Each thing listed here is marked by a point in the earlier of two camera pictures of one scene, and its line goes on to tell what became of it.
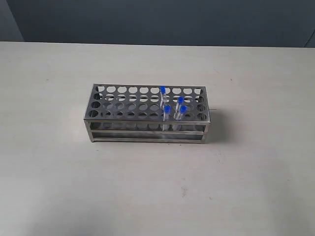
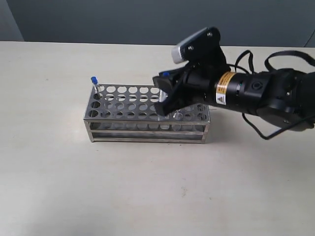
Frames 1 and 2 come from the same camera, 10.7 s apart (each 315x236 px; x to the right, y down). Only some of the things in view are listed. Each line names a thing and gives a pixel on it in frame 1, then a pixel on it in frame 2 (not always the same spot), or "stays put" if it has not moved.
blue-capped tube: [167, 111] -> [94, 80]
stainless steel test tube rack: [147, 113] stays put
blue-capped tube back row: [163, 95] stays put
